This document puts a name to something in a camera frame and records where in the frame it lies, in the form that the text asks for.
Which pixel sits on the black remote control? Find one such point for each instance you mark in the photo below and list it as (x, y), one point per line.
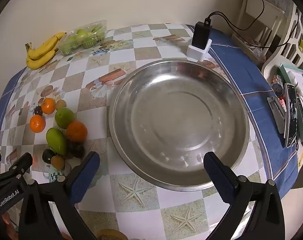
(302, 115)

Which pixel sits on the stacked metal tins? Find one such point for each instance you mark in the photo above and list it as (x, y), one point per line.
(276, 81)

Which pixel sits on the large steel basin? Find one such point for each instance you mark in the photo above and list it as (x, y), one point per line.
(176, 120)

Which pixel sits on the white wooden chair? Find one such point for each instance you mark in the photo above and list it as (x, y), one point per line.
(246, 7)

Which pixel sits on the clear plastic bag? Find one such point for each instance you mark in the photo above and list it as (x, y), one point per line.
(256, 51)

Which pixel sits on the white plastic lattice chair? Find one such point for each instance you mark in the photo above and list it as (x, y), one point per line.
(295, 30)

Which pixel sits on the round green mango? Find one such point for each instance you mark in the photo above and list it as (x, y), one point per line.
(64, 117)

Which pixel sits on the white charging dock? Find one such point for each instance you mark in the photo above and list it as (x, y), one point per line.
(196, 53)

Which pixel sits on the white bottle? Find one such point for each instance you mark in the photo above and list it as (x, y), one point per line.
(292, 77)

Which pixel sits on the dark purple fruit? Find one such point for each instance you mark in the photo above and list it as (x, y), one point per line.
(38, 110)
(48, 156)
(76, 150)

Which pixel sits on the green notebook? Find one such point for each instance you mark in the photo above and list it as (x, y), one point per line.
(301, 132)

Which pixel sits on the grey box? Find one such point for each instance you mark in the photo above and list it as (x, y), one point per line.
(279, 120)

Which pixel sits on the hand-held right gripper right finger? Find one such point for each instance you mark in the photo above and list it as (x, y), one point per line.
(220, 177)

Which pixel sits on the black power adapter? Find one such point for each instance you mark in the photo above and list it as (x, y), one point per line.
(201, 36)

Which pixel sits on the small yellow-brown fruit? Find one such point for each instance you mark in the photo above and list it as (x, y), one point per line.
(60, 103)
(58, 161)

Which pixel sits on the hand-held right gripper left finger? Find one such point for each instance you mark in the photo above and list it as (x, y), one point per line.
(84, 177)

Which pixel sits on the clear clamshell of green fruit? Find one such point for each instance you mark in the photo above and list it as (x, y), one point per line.
(84, 38)

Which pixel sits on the large orange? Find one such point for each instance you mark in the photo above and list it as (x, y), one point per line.
(77, 131)

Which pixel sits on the yellow banana bunch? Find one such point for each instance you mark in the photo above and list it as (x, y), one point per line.
(41, 60)

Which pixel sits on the black smartphone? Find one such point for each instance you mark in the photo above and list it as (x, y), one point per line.
(291, 115)

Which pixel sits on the checkered printed tablecloth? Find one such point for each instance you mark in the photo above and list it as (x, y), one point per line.
(146, 42)

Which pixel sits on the elongated green mango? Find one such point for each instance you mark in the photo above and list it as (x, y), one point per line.
(57, 140)

